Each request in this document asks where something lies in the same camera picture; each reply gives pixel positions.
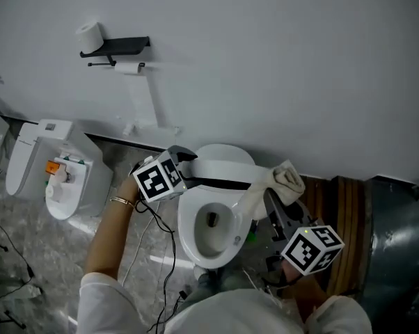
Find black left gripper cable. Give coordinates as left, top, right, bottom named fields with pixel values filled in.
left=134, top=200, right=186, bottom=334

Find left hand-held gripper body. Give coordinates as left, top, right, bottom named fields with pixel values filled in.
left=131, top=145, right=189, bottom=203

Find person's right forearm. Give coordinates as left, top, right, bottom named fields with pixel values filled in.
left=280, top=266, right=332, bottom=323

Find white toilet paper roll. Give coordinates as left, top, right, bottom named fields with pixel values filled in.
left=113, top=62, right=146, bottom=75
left=75, top=22, right=104, bottom=54

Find gold bracelet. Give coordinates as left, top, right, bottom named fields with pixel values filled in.
left=109, top=196, right=136, bottom=209

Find black floor cable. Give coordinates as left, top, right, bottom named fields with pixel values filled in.
left=0, top=212, right=36, bottom=302

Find person's left hand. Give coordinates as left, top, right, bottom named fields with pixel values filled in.
left=118, top=175, right=141, bottom=205

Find white toilet with tank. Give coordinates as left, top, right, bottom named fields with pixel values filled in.
left=37, top=118, right=113, bottom=221

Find white smart toilet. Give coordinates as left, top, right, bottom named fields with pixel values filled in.
left=177, top=179, right=255, bottom=270

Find black tripod stand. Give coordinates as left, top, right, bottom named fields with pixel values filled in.
left=0, top=301, right=28, bottom=330

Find person's white shirt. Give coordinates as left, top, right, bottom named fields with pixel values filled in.
left=76, top=271, right=373, bottom=334

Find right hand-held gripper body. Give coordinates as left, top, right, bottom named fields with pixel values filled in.
left=263, top=189, right=346, bottom=287

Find beige wiping cloth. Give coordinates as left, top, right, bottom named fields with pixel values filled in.
left=237, top=159, right=306, bottom=221

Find person's left forearm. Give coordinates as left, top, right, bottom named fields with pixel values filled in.
left=83, top=174, right=141, bottom=285

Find wooden pallet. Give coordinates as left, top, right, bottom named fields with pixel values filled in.
left=299, top=175, right=374, bottom=297

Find slim white toilet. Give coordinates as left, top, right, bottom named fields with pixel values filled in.
left=5, top=122, right=43, bottom=197

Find white power cable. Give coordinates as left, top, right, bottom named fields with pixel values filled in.
left=121, top=207, right=158, bottom=287

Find white paper cup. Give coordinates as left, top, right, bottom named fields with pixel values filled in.
left=45, top=184, right=66, bottom=201

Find black toilet paper holder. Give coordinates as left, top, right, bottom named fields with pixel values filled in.
left=79, top=35, right=151, bottom=67

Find person's jeans legs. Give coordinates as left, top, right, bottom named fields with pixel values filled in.
left=176, top=266, right=266, bottom=312

